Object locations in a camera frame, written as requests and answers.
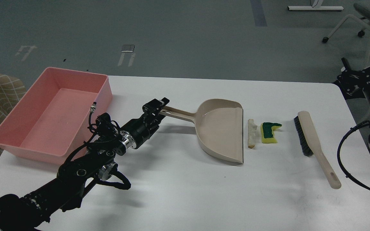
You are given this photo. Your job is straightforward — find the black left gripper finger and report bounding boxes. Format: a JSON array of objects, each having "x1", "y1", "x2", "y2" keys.
[
  {"x1": 146, "y1": 114, "x2": 165, "y2": 129},
  {"x1": 142, "y1": 98, "x2": 170, "y2": 113}
]

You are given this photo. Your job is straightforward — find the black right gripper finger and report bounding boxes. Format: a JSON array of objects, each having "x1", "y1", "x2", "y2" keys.
[{"x1": 333, "y1": 57, "x2": 369, "y2": 100}]

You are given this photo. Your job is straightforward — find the yellow green sponge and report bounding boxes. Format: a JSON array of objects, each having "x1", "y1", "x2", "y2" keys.
[{"x1": 260, "y1": 122, "x2": 282, "y2": 144}]

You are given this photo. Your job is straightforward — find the grey metal floor plate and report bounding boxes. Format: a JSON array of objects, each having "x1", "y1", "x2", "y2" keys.
[{"x1": 121, "y1": 44, "x2": 135, "y2": 53}]

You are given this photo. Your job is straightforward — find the white table leg base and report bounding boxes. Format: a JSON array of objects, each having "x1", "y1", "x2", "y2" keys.
[{"x1": 287, "y1": 0, "x2": 344, "y2": 11}]

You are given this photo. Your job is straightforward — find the pink plastic bin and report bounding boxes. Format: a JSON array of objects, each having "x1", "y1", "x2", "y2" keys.
[{"x1": 0, "y1": 67, "x2": 113, "y2": 165}]

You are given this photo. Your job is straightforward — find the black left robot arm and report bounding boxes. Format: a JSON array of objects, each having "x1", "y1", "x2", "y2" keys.
[{"x1": 0, "y1": 98, "x2": 169, "y2": 231}]

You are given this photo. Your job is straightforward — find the beige hand brush black bristles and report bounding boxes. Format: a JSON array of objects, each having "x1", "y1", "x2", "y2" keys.
[{"x1": 294, "y1": 111, "x2": 342, "y2": 190}]

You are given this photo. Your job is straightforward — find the beige plastic dustpan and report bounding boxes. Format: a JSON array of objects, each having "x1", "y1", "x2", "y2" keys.
[{"x1": 159, "y1": 98, "x2": 244, "y2": 164}]

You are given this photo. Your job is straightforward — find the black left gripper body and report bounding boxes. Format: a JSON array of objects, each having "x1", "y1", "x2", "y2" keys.
[{"x1": 121, "y1": 114, "x2": 160, "y2": 149}]

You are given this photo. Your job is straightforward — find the white bread crust piece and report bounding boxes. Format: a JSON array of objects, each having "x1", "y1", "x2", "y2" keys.
[{"x1": 248, "y1": 119, "x2": 258, "y2": 149}]

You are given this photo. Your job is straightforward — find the white office chair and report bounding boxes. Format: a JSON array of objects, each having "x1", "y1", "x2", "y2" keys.
[{"x1": 322, "y1": 0, "x2": 370, "y2": 67}]

